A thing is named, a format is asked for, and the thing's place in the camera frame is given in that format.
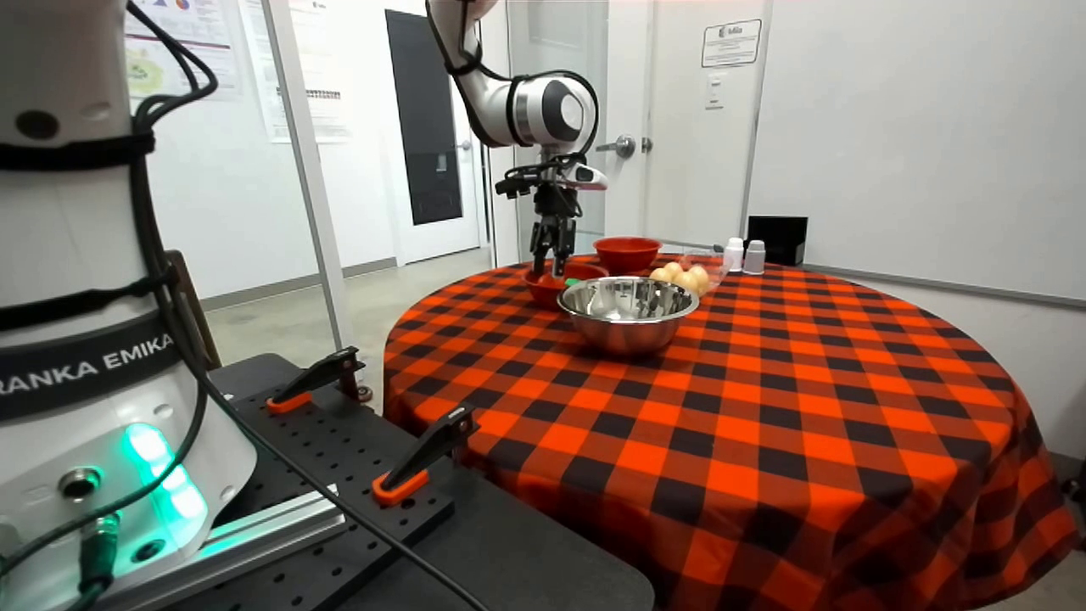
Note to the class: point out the dark window panel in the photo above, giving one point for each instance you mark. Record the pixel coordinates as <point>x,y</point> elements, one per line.
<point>424,119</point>

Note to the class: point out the red plastic bowl far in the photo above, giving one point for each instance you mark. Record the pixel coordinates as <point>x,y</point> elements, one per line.
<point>626,256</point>

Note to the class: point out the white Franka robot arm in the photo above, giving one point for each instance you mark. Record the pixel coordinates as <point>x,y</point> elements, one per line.
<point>112,450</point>

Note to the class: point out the red plastic bowl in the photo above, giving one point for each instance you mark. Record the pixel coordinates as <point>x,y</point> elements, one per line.
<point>626,256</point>
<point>544,285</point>

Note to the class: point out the black perforated mounting board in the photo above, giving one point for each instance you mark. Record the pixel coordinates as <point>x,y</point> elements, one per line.
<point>480,548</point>

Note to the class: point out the red plastic bowl near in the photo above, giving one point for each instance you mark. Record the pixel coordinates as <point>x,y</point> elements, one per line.
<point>544,285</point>

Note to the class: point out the clear pepper shaker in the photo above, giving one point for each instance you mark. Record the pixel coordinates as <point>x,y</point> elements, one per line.
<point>756,256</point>

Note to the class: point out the white door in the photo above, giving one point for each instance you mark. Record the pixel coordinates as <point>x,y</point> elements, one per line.
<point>695,127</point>

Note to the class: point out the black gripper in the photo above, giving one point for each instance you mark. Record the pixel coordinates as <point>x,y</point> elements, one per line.
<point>555,227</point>

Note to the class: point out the orange black clamp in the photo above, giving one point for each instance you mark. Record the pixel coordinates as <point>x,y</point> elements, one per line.
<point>414,465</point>
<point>332,370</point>

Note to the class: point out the wall poster papers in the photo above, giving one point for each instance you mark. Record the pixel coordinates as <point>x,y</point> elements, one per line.
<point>188,45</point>

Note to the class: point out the orange black clamp far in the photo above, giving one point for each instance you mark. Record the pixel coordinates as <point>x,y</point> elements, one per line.
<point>332,370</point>

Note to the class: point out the aluminium frame post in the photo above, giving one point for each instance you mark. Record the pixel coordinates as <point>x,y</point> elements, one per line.
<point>307,162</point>

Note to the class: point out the orange black clamp near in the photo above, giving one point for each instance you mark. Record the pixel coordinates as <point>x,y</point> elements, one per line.
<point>414,465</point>

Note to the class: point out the silver door handle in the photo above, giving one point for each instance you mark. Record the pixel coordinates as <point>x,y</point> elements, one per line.
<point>624,146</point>

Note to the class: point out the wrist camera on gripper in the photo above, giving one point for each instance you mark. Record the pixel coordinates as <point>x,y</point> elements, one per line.
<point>552,173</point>

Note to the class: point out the silver metal bowl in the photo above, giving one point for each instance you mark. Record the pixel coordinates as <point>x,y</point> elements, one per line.
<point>626,313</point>

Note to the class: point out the cream egg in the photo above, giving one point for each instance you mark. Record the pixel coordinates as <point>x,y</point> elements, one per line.
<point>701,275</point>
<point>674,268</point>
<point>687,284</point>

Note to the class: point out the red black checkered tablecloth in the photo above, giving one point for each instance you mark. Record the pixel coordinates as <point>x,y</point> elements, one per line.
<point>803,444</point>

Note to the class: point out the black wall holder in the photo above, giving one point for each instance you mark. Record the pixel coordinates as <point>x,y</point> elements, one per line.
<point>783,236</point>

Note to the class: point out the paper sign on door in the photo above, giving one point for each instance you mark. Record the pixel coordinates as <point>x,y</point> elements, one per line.
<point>731,45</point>

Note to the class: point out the white salt shaker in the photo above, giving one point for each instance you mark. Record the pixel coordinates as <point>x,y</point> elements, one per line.
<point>734,256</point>

